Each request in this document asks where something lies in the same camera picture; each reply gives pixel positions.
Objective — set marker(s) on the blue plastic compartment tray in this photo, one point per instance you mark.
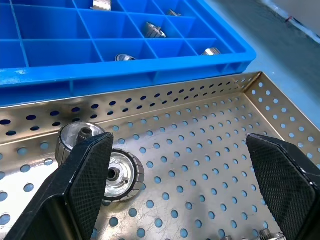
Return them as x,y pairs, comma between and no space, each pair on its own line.
50,27

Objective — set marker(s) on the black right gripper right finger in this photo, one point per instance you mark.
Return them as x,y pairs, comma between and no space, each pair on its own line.
282,187

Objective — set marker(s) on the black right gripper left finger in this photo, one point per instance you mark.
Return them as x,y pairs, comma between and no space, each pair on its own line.
82,187

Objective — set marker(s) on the perforated metal tray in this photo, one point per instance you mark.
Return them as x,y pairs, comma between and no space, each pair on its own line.
121,208

